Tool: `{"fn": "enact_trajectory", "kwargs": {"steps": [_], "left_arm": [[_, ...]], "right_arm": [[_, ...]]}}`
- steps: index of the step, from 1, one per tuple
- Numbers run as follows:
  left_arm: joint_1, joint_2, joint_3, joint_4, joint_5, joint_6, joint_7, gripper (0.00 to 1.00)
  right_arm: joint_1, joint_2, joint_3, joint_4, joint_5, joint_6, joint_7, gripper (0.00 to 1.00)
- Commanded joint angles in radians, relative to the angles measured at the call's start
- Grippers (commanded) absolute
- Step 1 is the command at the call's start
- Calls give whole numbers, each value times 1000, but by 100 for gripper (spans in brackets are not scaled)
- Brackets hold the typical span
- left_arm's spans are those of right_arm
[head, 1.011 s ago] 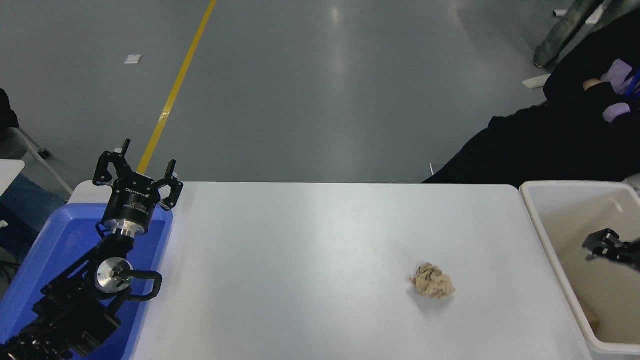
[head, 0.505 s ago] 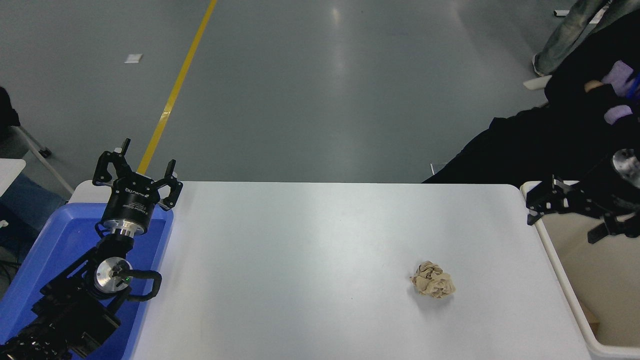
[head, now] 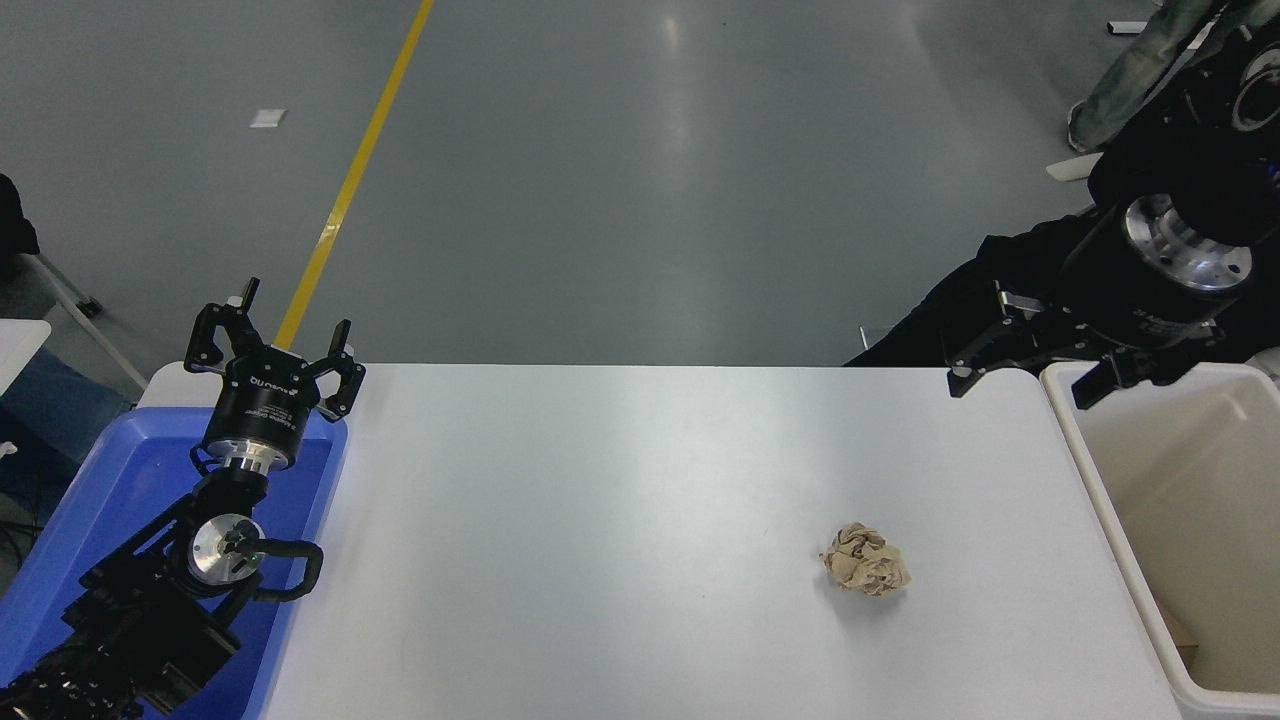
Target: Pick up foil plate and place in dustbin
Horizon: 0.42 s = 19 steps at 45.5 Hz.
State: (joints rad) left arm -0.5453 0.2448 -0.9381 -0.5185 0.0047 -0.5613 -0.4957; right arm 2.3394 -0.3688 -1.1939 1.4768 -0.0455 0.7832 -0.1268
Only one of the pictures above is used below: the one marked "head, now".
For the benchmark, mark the small white side table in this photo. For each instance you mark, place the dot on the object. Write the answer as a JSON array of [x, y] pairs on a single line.
[[18, 350]]

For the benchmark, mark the blue fabric bundle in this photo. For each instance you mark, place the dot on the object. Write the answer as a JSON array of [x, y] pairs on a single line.
[[55, 405]]

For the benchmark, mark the grey metal chair frame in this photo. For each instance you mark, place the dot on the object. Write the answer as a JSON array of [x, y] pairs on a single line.
[[62, 290]]

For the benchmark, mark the white flat plastic piece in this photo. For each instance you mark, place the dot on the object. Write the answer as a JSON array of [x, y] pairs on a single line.
[[1072, 168]]

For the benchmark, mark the blue plastic tray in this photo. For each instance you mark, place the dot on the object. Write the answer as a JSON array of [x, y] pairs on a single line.
[[110, 480]]

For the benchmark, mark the small white floor strip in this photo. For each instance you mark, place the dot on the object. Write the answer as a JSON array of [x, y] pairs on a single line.
[[1127, 27]]

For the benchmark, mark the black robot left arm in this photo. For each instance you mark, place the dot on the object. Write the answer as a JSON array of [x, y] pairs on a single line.
[[150, 620]]

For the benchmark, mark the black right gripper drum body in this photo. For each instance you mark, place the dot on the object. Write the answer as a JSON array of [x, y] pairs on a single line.
[[1110, 290]]

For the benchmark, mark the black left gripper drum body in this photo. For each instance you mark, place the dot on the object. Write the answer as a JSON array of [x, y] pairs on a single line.
[[262, 400]]

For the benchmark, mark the person at edge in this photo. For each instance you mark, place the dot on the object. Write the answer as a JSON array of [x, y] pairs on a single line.
[[12, 215]]

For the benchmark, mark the person standing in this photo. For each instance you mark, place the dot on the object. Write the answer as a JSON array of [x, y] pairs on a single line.
[[1130, 70]]

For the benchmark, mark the white paper scrap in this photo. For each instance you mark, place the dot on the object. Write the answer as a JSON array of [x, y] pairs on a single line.
[[267, 117]]

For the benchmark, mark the large pale plastic bin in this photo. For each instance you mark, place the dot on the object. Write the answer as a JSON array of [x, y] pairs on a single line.
[[1200, 500]]

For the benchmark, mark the crumpled tan paper ball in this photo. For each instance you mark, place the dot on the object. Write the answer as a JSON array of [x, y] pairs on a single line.
[[865, 560]]

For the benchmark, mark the person in black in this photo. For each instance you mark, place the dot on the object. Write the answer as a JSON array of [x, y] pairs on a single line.
[[920, 330]]

